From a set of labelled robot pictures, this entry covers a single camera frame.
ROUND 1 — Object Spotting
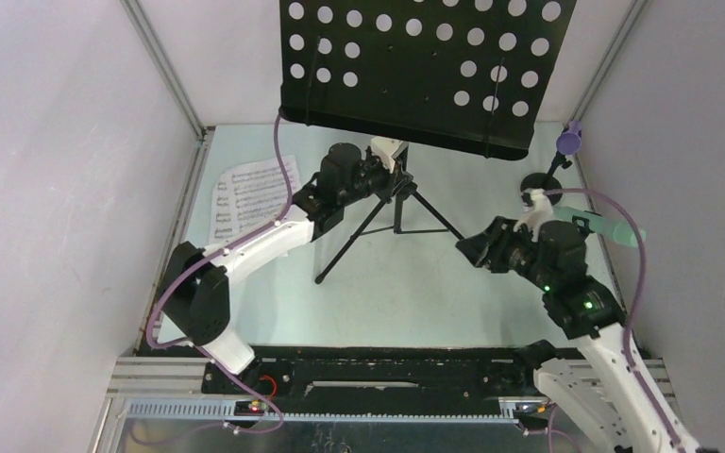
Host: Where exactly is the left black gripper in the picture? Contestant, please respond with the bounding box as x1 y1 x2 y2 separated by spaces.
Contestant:
339 146 412 208

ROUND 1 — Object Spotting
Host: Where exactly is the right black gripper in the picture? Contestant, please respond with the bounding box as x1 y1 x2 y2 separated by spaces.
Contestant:
453 215 553 291

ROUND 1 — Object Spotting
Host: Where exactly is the black music stand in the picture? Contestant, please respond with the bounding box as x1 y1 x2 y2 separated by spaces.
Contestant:
278 0 580 286

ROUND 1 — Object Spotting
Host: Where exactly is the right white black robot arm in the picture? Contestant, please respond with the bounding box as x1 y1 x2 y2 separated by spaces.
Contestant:
456 216 706 452

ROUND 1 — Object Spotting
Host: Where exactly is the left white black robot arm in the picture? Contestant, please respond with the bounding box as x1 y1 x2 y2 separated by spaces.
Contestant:
155 137 412 394

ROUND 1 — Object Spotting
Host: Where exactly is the green toy microphone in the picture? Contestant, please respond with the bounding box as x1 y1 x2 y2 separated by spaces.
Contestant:
553 206 638 248

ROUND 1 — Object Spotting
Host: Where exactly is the black round microphone stand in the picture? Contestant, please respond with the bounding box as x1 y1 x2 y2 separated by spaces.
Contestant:
519 152 573 193

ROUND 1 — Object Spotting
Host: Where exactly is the purple toy microphone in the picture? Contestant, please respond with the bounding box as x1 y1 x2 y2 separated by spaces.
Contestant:
555 121 582 156

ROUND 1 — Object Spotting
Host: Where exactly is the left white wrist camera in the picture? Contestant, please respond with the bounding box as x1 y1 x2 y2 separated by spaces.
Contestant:
370 137 409 174

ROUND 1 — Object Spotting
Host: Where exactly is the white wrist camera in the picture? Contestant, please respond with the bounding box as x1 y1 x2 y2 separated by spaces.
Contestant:
370 137 409 174
513 189 556 243

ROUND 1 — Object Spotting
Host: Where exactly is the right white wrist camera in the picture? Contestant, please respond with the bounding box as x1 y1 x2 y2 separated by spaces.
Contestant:
513 189 556 243

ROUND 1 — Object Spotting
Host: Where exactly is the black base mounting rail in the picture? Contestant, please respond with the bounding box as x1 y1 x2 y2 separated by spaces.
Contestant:
200 344 556 423

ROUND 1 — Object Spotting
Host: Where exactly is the aluminium frame rail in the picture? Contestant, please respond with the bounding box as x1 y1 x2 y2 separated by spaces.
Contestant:
118 0 213 339

